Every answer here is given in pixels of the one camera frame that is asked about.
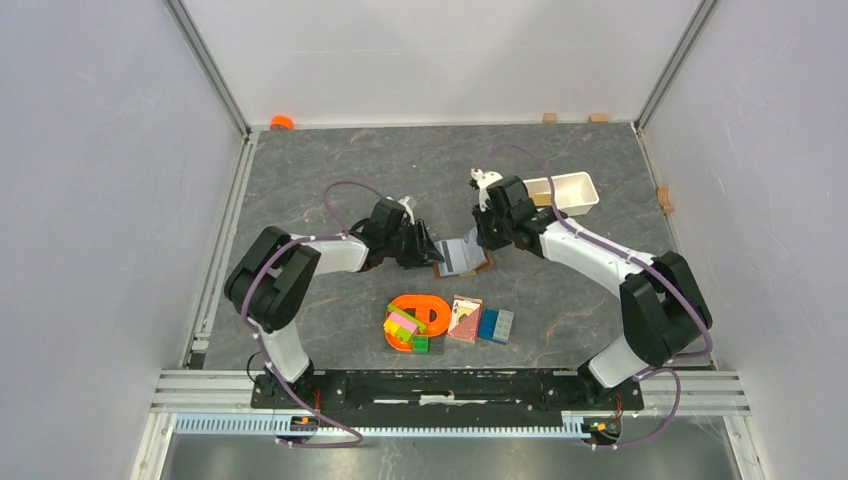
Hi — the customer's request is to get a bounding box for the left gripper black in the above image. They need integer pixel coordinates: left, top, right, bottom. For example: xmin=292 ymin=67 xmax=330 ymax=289
xmin=384 ymin=219 xmax=445 ymax=270

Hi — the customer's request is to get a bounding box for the white plastic tray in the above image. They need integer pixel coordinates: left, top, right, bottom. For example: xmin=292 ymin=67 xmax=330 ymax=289
xmin=523 ymin=172 xmax=599 ymax=217

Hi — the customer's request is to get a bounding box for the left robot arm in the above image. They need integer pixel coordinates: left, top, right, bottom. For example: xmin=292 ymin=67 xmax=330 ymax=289
xmin=224 ymin=198 xmax=444 ymax=408

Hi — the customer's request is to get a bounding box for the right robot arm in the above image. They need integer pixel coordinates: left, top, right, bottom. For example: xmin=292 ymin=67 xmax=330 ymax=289
xmin=470 ymin=169 xmax=713 ymax=408

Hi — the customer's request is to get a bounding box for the playing card box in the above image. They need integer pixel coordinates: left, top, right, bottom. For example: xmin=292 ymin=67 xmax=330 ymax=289
xmin=447 ymin=295 xmax=483 ymax=344

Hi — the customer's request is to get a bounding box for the orange plastic loop toy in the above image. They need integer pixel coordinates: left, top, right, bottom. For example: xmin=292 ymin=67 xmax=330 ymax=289
xmin=383 ymin=294 xmax=451 ymax=355

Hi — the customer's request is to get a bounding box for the pink yellow brick stack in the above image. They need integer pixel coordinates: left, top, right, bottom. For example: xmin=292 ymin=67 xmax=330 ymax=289
xmin=383 ymin=304 xmax=427 ymax=344

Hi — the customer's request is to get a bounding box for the blue building brick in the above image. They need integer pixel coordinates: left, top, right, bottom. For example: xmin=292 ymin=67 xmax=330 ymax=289
xmin=477 ymin=309 xmax=499 ymax=343

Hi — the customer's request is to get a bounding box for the green building brick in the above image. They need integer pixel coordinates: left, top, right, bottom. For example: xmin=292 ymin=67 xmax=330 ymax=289
xmin=412 ymin=336 xmax=430 ymax=354

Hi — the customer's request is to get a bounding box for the dark grey building brick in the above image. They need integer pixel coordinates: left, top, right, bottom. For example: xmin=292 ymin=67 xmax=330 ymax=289
xmin=428 ymin=336 xmax=445 ymax=355

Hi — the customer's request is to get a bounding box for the wooden curved piece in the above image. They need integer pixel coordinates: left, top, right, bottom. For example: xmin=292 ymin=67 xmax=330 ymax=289
xmin=656 ymin=185 xmax=675 ymax=215

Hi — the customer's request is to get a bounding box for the orange round cap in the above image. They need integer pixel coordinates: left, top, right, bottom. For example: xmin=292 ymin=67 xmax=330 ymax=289
xmin=269 ymin=115 xmax=294 ymax=130

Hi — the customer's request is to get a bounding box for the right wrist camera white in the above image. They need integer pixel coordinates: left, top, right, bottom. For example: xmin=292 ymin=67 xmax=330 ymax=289
xmin=470 ymin=168 xmax=503 ymax=211

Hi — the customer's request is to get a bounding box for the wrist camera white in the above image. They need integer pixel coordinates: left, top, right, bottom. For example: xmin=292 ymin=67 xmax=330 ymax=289
xmin=470 ymin=168 xmax=503 ymax=211
xmin=395 ymin=196 xmax=416 ymax=224

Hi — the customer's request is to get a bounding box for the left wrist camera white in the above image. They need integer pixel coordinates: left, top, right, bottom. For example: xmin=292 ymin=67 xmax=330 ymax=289
xmin=395 ymin=196 xmax=416 ymax=224

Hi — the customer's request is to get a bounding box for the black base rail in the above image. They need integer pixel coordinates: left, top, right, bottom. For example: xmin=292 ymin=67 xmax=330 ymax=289
xmin=250 ymin=368 xmax=645 ymax=429

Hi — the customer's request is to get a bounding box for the white cable comb strip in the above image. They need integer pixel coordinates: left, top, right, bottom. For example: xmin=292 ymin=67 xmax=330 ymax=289
xmin=173 ymin=413 xmax=590 ymax=440

